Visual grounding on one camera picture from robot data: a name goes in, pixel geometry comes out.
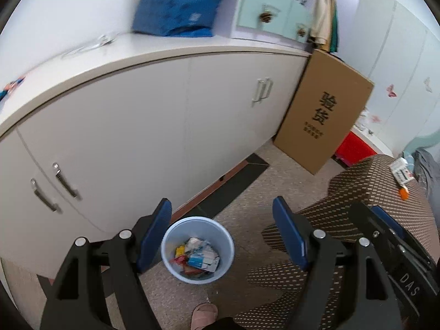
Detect brown cardboard box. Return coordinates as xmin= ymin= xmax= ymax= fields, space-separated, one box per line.
xmin=274 ymin=50 xmax=374 ymax=174

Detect white long cabinet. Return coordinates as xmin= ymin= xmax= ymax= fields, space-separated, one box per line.
xmin=1 ymin=34 xmax=309 ymax=278

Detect orange plastic lid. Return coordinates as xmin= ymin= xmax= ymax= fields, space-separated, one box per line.
xmin=399 ymin=186 xmax=409 ymax=200

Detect grey folded blanket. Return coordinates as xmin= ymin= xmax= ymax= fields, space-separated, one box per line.
xmin=414 ymin=147 xmax=439 ymax=213

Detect mint green drawer unit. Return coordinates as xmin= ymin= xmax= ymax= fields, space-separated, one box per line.
xmin=224 ymin=0 xmax=313 ymax=49

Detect blue shopping bag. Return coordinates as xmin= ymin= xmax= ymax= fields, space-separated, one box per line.
xmin=131 ymin=0 xmax=221 ymax=38

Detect light blue trash bin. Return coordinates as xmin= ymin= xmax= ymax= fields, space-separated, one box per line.
xmin=160 ymin=217 xmax=235 ymax=285

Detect crumpled white green carton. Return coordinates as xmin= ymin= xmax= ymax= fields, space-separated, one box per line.
xmin=389 ymin=157 xmax=414 ymax=186

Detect white wardrobe with butterflies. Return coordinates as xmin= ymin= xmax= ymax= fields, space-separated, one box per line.
xmin=338 ymin=0 xmax=440 ymax=155

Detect hanging beige green clothes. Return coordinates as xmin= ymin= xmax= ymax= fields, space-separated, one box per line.
xmin=309 ymin=0 xmax=339 ymax=53

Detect pink slipper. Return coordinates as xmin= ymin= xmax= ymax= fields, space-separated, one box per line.
xmin=190 ymin=302 xmax=219 ymax=330

